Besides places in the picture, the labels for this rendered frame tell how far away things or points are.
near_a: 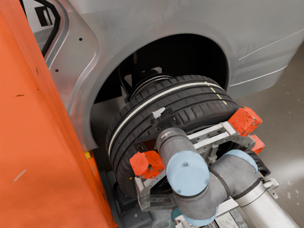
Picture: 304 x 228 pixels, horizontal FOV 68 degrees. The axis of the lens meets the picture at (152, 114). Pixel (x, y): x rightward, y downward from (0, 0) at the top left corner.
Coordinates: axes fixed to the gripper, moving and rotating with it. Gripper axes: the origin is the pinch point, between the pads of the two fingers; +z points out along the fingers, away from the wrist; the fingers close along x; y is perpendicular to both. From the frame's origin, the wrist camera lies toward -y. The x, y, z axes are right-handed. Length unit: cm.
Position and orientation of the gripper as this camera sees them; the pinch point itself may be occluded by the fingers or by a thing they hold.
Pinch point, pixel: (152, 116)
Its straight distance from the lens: 81.9
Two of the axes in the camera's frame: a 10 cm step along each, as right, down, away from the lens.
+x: -5.3, -7.4, -4.2
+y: 8.3, -5.5, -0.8
